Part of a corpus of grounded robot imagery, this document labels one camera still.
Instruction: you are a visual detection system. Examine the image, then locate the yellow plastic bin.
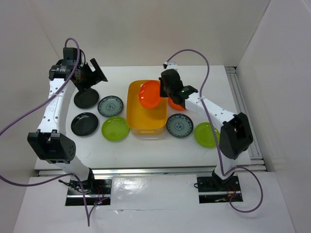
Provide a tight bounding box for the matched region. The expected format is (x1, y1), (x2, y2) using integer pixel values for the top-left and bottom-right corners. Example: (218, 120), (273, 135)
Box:
(126, 80), (168, 137)

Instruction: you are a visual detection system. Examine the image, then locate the aluminium rail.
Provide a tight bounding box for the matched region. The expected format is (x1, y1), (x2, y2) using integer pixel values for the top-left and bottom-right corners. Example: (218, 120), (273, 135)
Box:
(225, 66), (268, 172)
(37, 166), (219, 177)

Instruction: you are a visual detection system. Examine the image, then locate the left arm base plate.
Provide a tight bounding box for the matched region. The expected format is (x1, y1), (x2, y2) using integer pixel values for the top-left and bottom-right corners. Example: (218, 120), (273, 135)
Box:
(65, 179), (112, 206)

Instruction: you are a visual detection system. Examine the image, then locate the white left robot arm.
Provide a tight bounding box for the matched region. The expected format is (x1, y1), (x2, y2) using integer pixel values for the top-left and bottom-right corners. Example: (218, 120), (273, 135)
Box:
(27, 58), (107, 194)

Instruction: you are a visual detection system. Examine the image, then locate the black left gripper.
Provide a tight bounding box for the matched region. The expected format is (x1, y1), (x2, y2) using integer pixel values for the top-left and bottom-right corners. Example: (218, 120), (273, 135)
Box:
(76, 58), (106, 94)

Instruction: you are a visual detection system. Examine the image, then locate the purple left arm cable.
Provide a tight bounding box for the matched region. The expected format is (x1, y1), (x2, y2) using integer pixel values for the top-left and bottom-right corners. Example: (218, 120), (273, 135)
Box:
(0, 37), (98, 228)

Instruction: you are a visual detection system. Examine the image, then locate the blue floral plate left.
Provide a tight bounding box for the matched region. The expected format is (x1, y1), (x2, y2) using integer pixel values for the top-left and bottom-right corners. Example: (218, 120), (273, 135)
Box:
(97, 96), (124, 117)

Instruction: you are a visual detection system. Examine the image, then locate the orange plate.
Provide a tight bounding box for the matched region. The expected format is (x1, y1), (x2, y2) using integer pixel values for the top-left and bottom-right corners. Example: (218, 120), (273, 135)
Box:
(138, 80), (161, 109)
(168, 98), (185, 111)

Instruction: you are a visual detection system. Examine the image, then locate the green plate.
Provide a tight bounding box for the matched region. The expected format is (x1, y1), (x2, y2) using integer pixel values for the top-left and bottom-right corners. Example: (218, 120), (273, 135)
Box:
(101, 116), (130, 142)
(194, 122), (216, 148)

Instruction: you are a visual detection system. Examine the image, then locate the blue floral plate right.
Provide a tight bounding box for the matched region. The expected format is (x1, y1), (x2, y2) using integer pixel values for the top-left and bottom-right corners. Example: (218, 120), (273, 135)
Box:
(166, 114), (194, 138)

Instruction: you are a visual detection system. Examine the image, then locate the aluminium rail front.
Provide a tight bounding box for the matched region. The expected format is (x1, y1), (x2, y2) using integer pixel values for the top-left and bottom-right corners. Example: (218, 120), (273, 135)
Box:
(37, 166), (219, 177)

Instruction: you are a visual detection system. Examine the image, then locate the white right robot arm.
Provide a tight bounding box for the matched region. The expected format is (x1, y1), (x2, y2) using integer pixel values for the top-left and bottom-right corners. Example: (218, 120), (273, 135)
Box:
(159, 69), (253, 190)

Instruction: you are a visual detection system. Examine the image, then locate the green plate left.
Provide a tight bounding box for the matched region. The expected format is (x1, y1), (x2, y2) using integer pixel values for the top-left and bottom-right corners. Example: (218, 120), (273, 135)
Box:
(101, 116), (130, 142)

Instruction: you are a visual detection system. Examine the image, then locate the green plate right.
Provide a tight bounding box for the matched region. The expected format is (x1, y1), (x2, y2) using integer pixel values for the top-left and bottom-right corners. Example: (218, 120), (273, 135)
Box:
(194, 122), (216, 148)

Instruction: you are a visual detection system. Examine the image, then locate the aluminium rail right side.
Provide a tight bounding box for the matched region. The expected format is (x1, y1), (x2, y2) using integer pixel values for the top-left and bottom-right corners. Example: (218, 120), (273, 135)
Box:
(225, 66), (268, 172)

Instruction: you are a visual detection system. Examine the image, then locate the black plate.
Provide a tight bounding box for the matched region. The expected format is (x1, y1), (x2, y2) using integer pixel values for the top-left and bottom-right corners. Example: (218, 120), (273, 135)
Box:
(73, 88), (99, 109)
(70, 112), (99, 137)

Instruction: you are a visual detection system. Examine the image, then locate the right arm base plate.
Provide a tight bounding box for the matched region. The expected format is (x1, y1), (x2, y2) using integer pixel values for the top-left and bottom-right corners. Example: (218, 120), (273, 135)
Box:
(193, 176), (243, 204)

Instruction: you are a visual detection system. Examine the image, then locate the blue floral plate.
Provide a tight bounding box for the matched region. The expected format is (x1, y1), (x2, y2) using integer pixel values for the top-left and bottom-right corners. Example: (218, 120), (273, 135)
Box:
(97, 96), (124, 117)
(166, 114), (194, 138)

